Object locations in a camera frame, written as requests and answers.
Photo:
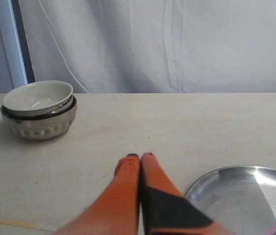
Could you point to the white ceramic bowl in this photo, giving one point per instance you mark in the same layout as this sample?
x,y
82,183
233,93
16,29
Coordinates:
x,y
39,98

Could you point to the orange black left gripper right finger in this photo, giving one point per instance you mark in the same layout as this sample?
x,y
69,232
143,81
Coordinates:
x,y
165,210

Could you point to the round steel plate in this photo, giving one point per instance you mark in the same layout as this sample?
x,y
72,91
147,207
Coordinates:
x,y
241,198

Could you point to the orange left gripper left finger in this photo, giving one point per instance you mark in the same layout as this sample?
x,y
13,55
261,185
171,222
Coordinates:
x,y
116,209

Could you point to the white backdrop curtain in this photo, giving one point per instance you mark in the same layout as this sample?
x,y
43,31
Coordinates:
x,y
140,46

